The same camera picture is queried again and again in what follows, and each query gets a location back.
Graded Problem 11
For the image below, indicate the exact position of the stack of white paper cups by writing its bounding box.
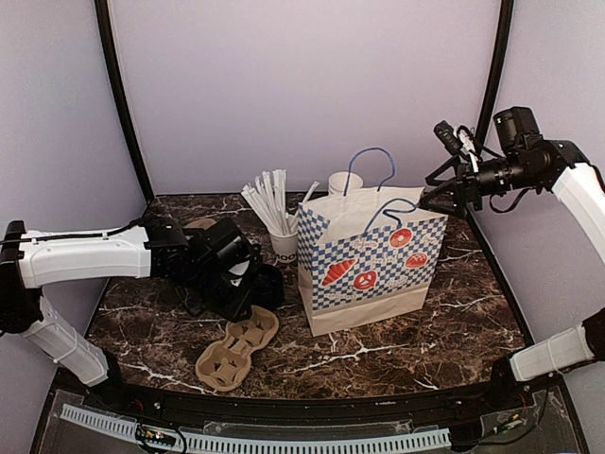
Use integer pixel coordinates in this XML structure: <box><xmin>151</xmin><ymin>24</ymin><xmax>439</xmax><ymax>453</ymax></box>
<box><xmin>328</xmin><ymin>171</ymin><xmax>364</xmax><ymax>195</ymax></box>

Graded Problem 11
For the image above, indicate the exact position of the blue checkered paper bag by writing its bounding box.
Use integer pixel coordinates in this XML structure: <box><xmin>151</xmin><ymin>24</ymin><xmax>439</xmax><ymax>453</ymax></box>
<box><xmin>296</xmin><ymin>147</ymin><xmax>450</xmax><ymax>338</ymax></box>

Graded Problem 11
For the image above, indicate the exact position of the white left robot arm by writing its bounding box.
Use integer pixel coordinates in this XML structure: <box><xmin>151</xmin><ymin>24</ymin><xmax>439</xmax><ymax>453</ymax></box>
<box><xmin>1</xmin><ymin>217</ymin><xmax>260</xmax><ymax>412</ymax></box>

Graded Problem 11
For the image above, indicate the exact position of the black left frame post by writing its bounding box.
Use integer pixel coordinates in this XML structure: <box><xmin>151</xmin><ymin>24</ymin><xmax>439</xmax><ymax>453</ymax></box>
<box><xmin>94</xmin><ymin>0</ymin><xmax>155</xmax><ymax>204</ymax></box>

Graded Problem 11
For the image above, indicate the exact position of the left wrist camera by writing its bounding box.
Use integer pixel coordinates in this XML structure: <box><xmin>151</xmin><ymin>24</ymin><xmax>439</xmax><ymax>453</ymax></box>
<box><xmin>225</xmin><ymin>260</ymin><xmax>251</xmax><ymax>287</ymax></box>

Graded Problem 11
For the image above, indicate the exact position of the white cup holding straws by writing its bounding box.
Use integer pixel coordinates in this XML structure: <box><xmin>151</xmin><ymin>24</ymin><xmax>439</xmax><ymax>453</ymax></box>
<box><xmin>269</xmin><ymin>232</ymin><xmax>298</xmax><ymax>263</ymax></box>

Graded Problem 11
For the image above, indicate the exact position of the brown cardboard cup carrier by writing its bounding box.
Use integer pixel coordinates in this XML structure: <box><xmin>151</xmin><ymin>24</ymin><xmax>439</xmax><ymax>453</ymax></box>
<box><xmin>182</xmin><ymin>218</ymin><xmax>229</xmax><ymax>236</ymax></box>
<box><xmin>195</xmin><ymin>306</ymin><xmax>279</xmax><ymax>393</ymax></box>

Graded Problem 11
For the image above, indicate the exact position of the black vertical frame post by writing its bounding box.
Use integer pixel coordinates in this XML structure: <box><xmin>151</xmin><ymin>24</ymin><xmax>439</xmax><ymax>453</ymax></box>
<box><xmin>475</xmin><ymin>0</ymin><xmax>514</xmax><ymax>144</ymax></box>

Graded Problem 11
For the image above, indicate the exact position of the white slotted cable duct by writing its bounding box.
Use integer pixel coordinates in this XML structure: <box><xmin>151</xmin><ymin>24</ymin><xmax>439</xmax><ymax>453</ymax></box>
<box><xmin>60</xmin><ymin>404</ymin><xmax>451</xmax><ymax>453</ymax></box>

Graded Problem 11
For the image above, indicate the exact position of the white wrapped straws bundle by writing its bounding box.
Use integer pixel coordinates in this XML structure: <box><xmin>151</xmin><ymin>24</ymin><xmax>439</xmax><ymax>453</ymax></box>
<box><xmin>241</xmin><ymin>169</ymin><xmax>298</xmax><ymax>236</ymax></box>

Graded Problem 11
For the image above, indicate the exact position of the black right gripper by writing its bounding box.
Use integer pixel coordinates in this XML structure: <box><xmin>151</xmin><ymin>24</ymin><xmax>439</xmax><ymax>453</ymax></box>
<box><xmin>421</xmin><ymin>152</ymin><xmax>540</xmax><ymax>218</ymax></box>

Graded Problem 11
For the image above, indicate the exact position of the black front rail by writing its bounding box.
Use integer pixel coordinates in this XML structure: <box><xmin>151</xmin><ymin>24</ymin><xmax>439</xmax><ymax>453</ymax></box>
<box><xmin>79</xmin><ymin>381</ymin><xmax>537</xmax><ymax>427</ymax></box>

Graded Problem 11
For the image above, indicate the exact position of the stack of black lids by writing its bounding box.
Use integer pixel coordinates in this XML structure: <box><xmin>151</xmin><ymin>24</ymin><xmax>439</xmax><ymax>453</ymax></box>
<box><xmin>251</xmin><ymin>264</ymin><xmax>285</xmax><ymax>311</ymax></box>

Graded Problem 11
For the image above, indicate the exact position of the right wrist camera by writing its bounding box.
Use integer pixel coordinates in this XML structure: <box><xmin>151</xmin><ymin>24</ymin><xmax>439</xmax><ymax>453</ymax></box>
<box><xmin>433</xmin><ymin>121</ymin><xmax>481</xmax><ymax>174</ymax></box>

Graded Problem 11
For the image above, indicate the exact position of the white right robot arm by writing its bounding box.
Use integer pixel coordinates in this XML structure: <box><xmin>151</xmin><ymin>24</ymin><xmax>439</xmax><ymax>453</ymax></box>
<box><xmin>419</xmin><ymin>107</ymin><xmax>604</xmax><ymax>410</ymax></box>

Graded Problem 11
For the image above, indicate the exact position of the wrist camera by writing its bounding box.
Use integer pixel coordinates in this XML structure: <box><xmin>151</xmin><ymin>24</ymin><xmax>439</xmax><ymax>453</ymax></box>
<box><xmin>225</xmin><ymin>260</ymin><xmax>251</xmax><ymax>287</ymax></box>
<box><xmin>433</xmin><ymin>121</ymin><xmax>481</xmax><ymax>174</ymax></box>

